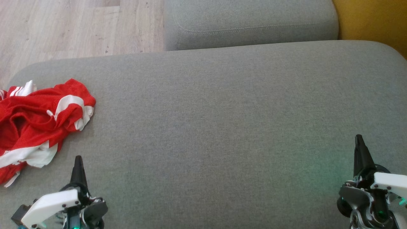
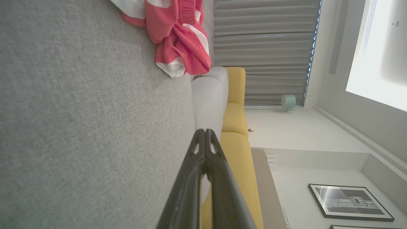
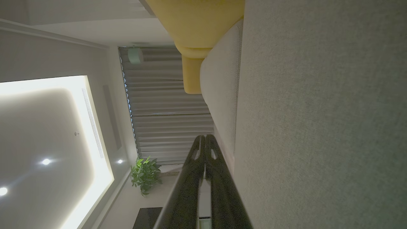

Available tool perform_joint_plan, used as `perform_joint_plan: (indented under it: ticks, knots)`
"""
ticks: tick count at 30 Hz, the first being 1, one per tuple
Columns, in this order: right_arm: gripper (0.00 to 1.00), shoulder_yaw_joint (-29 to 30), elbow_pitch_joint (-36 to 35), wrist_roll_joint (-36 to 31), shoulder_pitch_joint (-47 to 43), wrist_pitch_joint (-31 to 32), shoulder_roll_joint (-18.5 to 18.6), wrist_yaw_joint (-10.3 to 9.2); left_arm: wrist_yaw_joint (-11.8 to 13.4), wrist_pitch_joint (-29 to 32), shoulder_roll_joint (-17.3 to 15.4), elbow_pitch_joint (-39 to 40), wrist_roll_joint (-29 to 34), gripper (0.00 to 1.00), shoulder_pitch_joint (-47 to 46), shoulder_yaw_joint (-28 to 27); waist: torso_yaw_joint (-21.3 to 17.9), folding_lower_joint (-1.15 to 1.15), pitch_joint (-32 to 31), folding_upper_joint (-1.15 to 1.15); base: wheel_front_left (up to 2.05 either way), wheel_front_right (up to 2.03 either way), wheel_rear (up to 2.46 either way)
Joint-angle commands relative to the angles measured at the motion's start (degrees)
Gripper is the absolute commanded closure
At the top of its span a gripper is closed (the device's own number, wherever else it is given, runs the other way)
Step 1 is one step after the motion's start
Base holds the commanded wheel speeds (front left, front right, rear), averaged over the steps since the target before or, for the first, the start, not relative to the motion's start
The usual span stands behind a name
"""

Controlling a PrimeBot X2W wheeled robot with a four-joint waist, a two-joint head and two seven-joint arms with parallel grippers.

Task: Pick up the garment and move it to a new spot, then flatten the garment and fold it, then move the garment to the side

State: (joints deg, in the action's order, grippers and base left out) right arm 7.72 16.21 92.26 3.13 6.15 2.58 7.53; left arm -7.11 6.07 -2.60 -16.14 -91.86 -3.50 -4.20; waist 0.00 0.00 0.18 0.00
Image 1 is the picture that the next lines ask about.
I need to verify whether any red shirt with white trim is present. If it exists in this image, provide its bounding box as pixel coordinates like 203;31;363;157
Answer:
0;80;64;188

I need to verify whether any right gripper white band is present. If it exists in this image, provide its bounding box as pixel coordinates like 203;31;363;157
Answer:
337;134;407;229

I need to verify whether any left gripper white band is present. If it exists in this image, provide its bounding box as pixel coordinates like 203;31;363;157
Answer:
19;156;109;229

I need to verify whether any large yellow sofa back cushion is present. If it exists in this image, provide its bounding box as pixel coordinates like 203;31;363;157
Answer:
332;0;407;60

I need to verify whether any large grey sofa seat cushion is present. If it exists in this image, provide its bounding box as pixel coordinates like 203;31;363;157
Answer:
0;40;407;229

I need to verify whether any grey stitched sofa seat cushion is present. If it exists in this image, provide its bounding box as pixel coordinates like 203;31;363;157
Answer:
164;0;339;51

